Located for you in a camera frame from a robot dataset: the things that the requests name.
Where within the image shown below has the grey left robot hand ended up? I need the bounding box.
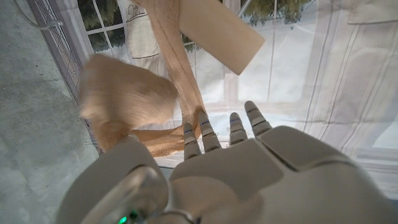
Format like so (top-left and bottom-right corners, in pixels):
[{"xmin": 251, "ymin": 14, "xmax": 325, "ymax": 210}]
[{"xmin": 55, "ymin": 100, "xmax": 398, "ymax": 224}]

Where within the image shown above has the tan fabric arm wrap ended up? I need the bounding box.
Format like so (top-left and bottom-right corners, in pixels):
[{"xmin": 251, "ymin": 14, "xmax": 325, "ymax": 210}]
[{"xmin": 77, "ymin": 0, "xmax": 208, "ymax": 158}]

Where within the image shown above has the wooden stick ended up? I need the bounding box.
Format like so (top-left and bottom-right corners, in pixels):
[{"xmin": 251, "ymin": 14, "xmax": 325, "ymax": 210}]
[{"xmin": 178, "ymin": 0, "xmax": 266, "ymax": 76}]

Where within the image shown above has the printed window backdrop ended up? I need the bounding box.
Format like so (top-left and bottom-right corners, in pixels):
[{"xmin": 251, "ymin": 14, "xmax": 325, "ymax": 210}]
[{"xmin": 26, "ymin": 0, "xmax": 398, "ymax": 200}]

